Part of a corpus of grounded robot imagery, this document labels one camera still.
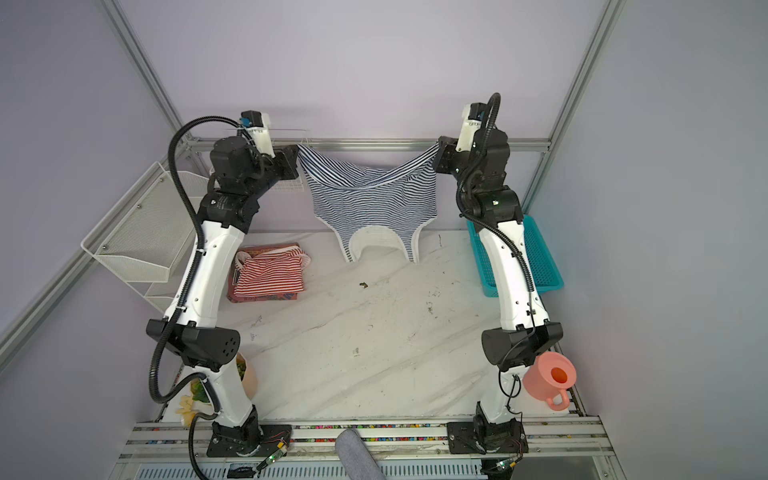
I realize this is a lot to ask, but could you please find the navy white striped tank top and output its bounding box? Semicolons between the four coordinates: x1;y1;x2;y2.
298;144;438;263

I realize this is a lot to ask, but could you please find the red white striped tank top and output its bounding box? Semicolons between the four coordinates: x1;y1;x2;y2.
232;245;312;300

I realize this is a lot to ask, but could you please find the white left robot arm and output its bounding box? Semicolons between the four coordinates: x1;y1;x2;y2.
146;136;299;456

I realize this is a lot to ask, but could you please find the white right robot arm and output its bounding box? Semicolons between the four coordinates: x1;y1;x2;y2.
434;128;563;457

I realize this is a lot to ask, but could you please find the folded red graphic tank top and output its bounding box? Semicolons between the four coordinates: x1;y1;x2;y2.
226;242;307;304

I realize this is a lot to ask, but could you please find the teal plastic basket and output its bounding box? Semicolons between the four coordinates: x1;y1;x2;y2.
467;215;564;298

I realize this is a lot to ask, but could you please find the green potted plant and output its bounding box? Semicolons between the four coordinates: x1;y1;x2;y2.
190;353;258;404

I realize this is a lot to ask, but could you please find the pink watering can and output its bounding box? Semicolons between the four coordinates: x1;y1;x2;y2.
522;351;577;411

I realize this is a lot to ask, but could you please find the yellow toy on floor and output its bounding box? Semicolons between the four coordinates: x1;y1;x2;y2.
175;395;200;427

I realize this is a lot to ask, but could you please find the grey foam microphone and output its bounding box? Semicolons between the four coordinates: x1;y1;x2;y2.
335;429;386;480

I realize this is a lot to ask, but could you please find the white wire wall basket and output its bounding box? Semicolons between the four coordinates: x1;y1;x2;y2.
263;128;313;194

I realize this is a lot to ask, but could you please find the white mesh wall shelf upper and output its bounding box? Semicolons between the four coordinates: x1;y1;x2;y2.
81;162;194;283

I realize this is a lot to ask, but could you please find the white mesh wall shelf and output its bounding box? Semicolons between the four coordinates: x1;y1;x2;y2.
143;281;180;313
81;162;194;283

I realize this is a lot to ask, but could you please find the white mesh wall shelf lower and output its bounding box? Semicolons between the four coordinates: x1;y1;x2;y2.
143;281;180;313

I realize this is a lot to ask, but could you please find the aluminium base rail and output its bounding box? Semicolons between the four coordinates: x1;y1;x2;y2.
109;415;626;479

